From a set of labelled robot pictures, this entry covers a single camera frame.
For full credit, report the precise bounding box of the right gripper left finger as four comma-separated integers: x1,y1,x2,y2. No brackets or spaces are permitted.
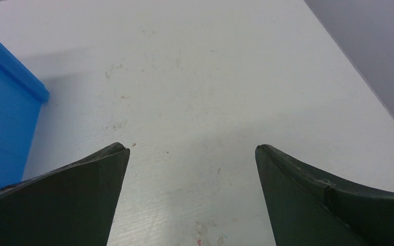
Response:
0,142,130,245

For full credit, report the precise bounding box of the blue plastic bin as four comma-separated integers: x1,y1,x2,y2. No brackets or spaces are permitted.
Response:
0,43,49,188

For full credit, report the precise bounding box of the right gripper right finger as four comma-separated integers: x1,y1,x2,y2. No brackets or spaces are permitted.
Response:
255,145,394,245

